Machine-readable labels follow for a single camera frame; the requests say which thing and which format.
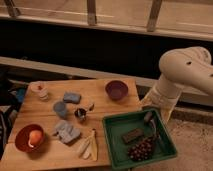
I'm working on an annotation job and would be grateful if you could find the purple bowl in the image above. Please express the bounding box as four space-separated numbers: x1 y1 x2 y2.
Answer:
105 80 128 100

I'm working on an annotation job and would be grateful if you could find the dark grape bunch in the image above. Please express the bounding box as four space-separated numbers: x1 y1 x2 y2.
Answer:
127 136 156 161

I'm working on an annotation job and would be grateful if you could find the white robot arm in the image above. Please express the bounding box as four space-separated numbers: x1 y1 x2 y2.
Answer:
141 46 213 123

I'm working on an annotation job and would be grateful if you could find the metal spoon in tray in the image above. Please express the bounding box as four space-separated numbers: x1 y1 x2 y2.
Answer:
143 110 163 147

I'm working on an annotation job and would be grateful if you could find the red bowl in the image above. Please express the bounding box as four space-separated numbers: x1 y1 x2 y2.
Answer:
15 124 45 153

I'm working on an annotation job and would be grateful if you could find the blue cup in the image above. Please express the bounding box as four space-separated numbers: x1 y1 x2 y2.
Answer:
53 101 67 118

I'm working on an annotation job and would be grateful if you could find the cream plastic spoon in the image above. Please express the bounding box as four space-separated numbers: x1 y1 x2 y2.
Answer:
82 145 91 160

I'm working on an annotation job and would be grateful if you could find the blue sponge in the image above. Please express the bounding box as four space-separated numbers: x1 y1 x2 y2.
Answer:
63 92 81 104

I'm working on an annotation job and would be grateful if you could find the grey blue cloth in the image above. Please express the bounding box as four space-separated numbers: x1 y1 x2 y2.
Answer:
53 120 81 144

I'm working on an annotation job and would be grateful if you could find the green plastic tray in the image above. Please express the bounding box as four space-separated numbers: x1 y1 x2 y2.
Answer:
103 108 177 170

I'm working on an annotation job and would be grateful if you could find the brown chocolate bar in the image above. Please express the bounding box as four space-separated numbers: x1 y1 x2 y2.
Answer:
122 128 143 144

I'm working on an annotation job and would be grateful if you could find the yellow plastic fork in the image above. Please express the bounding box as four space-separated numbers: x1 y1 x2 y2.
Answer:
91 129 98 161

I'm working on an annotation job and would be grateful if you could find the small metal measuring cup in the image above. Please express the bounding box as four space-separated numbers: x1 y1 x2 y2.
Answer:
74 103 95 122

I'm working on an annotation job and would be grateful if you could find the orange fruit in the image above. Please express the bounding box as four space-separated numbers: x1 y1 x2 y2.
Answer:
28 130 43 148

